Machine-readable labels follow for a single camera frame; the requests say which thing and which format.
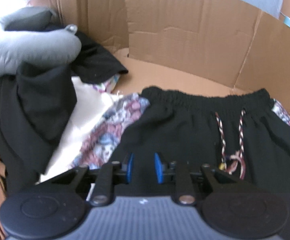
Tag black shorts with bear lining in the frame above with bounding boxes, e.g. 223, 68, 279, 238
71, 86, 290, 240

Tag cream bear print bedsheet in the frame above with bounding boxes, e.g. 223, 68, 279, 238
39, 74, 121, 183

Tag black garment under pillow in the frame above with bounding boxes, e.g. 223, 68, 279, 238
0, 32, 128, 194

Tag brown cardboard sheet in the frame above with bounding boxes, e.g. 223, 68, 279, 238
31, 0, 290, 114

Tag grey neck pillow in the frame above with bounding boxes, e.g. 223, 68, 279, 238
0, 7, 82, 77

